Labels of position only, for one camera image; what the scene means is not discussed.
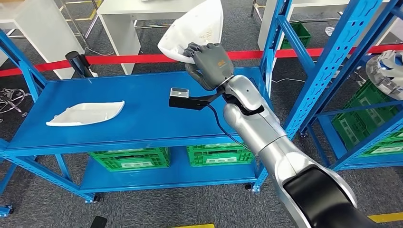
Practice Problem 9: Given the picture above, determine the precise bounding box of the tall blue steel shelf rack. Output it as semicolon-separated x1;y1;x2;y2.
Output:
259;0;403;172

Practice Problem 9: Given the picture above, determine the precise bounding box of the white table with chrome crossbar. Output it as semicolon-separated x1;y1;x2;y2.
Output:
96;0;209;76

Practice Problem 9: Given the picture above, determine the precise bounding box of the red barrier belt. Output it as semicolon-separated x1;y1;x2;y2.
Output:
0;44;403;78

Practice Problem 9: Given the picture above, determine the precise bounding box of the white blue wheel cover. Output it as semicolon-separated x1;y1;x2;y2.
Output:
366;50;403;101

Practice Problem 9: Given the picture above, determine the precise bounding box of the green plastic crate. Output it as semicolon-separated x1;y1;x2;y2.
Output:
359;132;403;158
88;147;171;172
331;80;403;152
186;143;255;167
280;21;312;50

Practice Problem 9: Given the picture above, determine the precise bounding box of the chrome tube frame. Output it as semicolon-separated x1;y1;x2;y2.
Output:
59;0;101;48

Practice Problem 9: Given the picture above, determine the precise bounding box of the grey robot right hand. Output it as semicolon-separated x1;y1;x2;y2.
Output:
183;42;235;92

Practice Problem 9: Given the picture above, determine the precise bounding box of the wide white table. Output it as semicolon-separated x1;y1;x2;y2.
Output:
257;0;403;51

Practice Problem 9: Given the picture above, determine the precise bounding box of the white panel table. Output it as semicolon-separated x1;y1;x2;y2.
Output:
0;0;76;80

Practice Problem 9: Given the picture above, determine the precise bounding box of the white curved plastic part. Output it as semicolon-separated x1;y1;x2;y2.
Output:
46;100;125;127

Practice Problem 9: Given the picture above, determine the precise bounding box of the black camera cable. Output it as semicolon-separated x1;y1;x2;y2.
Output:
206;104;252;152

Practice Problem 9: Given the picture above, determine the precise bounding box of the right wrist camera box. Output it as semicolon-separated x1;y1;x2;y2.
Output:
168;87;226;111

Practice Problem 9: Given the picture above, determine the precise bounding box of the white pointed plastic part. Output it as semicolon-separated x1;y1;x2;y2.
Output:
157;0;224;65

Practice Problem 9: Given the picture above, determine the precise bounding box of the white floor cable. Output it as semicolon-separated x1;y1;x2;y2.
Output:
83;47;116;57

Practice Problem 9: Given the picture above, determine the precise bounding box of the black stanchion post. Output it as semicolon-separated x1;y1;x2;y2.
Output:
65;51;95;78

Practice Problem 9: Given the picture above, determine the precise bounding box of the yellow floor tape outline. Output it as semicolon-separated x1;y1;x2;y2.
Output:
64;0;103;21
171;212;403;228

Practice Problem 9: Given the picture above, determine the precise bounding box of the chrome chair base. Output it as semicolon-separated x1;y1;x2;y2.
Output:
0;88;28;124

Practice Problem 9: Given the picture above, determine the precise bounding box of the low blue steel workbench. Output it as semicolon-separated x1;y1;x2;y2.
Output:
0;28;275;219

